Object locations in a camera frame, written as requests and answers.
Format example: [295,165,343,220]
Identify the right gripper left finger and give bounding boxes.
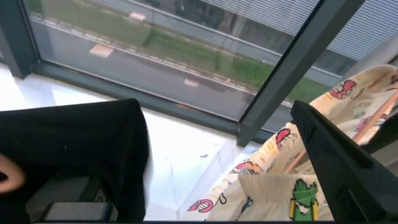
[26,175,119,222]

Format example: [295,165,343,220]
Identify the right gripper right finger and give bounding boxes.
[290,99,398,223]

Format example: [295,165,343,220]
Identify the black garment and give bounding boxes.
[0,98,150,223]

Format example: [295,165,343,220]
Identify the cream printed garment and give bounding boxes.
[186,63,398,222]

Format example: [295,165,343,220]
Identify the beige curtain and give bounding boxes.
[341,39,398,80]

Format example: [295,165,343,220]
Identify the window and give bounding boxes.
[0,0,398,147]

